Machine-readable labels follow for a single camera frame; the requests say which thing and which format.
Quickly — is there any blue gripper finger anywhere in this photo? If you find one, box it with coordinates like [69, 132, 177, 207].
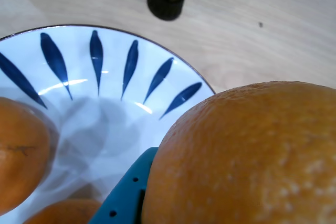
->
[88, 147, 160, 224]

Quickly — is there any small scarred orange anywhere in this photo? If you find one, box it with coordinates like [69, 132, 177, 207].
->
[0, 97, 51, 216]
[23, 199, 103, 224]

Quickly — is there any large orange with green stem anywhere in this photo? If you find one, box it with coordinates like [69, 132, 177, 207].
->
[140, 81, 336, 224]

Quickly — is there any white plate with blue leaves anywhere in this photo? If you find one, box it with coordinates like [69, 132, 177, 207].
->
[0, 24, 216, 224]

